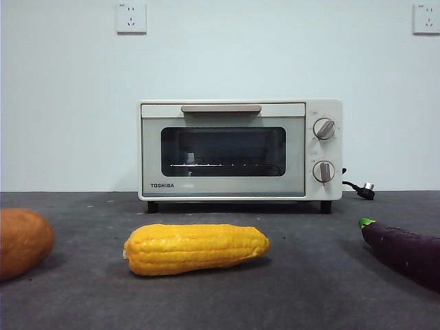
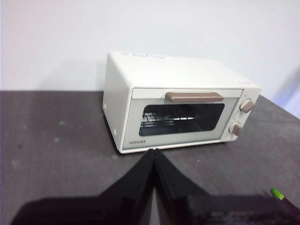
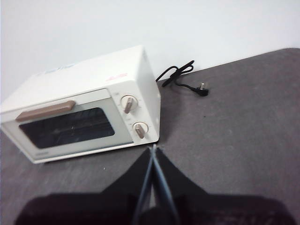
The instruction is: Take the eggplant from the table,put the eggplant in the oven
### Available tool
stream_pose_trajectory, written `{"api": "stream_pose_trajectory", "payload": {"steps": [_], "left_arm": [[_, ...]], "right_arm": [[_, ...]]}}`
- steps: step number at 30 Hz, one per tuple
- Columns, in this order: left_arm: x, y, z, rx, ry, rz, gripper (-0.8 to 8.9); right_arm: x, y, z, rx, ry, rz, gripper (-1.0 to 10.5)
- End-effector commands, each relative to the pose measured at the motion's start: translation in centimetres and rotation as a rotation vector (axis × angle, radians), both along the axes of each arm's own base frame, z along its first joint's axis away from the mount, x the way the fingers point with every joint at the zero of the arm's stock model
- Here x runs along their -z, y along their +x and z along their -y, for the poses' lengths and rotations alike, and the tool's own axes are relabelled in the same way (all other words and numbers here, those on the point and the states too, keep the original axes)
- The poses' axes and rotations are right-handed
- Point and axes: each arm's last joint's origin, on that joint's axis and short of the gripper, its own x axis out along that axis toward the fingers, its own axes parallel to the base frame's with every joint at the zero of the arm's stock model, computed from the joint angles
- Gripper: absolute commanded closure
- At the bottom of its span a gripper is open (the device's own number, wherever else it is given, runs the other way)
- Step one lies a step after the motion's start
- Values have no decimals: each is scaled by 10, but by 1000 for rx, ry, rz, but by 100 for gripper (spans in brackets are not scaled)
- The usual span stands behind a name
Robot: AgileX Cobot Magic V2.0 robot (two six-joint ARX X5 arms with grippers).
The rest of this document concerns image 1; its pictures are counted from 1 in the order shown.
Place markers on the orange sweet potato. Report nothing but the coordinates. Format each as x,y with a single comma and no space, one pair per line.
22,242

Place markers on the purple eggplant with green stem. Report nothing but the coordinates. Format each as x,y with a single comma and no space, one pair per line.
405,251

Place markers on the white wall socket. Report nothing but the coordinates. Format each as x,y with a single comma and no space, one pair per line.
427,19
131,19

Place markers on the white Toshiba toaster oven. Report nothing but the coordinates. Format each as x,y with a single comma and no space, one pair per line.
324,151

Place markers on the white oven knob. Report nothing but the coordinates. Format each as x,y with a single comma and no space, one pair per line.
324,129
323,171

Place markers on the yellow corn cob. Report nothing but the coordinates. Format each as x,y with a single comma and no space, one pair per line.
196,249

